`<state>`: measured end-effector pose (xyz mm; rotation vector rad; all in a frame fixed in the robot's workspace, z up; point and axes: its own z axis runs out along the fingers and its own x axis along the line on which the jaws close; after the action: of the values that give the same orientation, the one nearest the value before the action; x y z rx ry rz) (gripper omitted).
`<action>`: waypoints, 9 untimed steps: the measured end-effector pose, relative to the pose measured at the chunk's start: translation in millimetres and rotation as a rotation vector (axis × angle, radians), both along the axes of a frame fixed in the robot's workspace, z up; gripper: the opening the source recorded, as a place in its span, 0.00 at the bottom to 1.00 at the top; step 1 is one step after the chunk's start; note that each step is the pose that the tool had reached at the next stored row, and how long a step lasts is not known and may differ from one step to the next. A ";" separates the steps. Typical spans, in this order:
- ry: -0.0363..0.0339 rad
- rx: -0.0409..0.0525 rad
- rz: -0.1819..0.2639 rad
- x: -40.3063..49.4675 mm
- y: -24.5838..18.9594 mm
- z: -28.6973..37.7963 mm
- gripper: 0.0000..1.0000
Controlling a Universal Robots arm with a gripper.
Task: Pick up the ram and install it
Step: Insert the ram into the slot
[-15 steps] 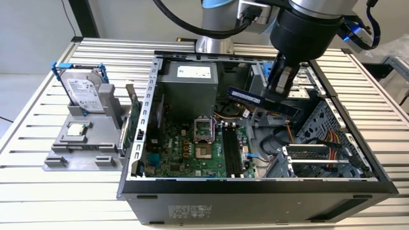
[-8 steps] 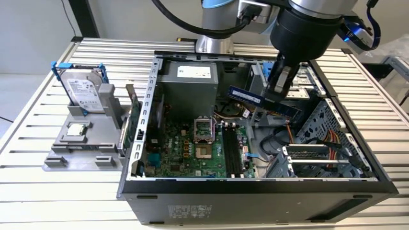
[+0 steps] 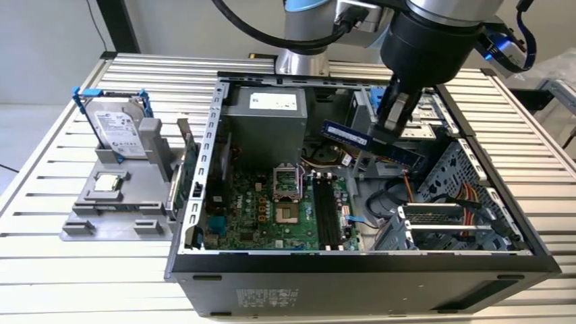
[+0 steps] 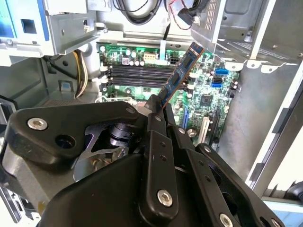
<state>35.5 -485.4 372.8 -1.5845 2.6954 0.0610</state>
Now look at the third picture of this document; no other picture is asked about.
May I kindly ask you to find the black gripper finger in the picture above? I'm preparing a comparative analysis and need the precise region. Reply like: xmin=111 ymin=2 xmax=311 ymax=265
xmin=367 ymin=76 xmax=425 ymax=145

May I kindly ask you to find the RAM stick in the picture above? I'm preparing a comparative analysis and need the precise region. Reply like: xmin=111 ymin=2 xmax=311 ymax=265
xmin=74 ymin=200 xmax=162 ymax=208
xmin=319 ymin=119 xmax=427 ymax=170

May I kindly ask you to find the optical drive bay cage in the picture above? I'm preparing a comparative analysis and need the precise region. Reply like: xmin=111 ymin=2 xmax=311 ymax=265
xmin=349 ymin=86 xmax=453 ymax=178

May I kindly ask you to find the blue drive bay latch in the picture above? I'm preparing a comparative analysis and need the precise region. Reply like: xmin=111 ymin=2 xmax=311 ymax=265
xmin=369 ymin=86 xmax=390 ymax=119

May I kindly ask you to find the round black fan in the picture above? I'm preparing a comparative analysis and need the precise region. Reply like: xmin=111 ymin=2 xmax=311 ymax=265
xmin=311 ymin=145 xmax=343 ymax=166

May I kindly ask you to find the perforated disk bay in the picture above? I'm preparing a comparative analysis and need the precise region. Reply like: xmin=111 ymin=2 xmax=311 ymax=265
xmin=371 ymin=201 xmax=495 ymax=251

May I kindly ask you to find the grey power supply unit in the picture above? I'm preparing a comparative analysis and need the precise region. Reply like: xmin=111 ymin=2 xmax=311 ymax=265
xmin=219 ymin=86 xmax=309 ymax=171

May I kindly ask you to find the black box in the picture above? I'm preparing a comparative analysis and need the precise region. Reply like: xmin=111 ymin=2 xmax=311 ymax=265
xmin=507 ymin=86 xmax=554 ymax=111

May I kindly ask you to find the metal socket cover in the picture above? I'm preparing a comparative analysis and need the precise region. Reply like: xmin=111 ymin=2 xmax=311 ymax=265
xmin=271 ymin=163 xmax=301 ymax=200

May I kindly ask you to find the CPU socket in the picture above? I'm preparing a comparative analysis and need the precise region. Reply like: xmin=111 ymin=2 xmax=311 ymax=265
xmin=273 ymin=199 xmax=302 ymax=227

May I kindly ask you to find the green motherboard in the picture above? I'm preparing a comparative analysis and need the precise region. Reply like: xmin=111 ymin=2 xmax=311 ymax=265
xmin=201 ymin=168 xmax=363 ymax=251

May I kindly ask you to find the green graphics card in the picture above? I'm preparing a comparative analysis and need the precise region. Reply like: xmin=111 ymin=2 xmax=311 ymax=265
xmin=165 ymin=111 xmax=202 ymax=217

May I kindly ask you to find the black PC case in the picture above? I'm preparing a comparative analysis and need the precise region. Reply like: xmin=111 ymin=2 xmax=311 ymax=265
xmin=163 ymin=70 xmax=563 ymax=318

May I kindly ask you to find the grey parts rack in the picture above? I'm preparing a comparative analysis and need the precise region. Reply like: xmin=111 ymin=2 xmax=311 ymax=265
xmin=59 ymin=116 xmax=194 ymax=241

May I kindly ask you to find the hard disk in blue carrier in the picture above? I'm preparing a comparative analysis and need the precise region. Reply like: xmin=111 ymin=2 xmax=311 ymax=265
xmin=70 ymin=86 xmax=154 ymax=163

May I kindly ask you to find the silver CPU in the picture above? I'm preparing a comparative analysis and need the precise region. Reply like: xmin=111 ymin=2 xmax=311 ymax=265
xmin=93 ymin=173 xmax=122 ymax=192

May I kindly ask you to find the orange wire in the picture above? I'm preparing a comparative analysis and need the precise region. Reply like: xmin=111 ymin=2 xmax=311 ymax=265
xmin=401 ymin=170 xmax=414 ymax=204

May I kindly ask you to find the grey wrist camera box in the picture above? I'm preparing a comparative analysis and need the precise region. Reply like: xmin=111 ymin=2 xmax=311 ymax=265
xmin=477 ymin=20 xmax=535 ymax=74

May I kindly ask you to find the black coiled cable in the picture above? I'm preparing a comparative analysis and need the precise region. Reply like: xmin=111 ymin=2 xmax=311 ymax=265
xmin=363 ymin=186 xmax=402 ymax=222

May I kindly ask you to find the coloured power wire bundle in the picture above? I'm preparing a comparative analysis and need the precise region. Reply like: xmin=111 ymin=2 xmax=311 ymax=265
xmin=455 ymin=183 xmax=481 ymax=227

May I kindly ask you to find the black upright post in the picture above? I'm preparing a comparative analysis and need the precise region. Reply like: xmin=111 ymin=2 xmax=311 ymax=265
xmin=95 ymin=0 xmax=141 ymax=55

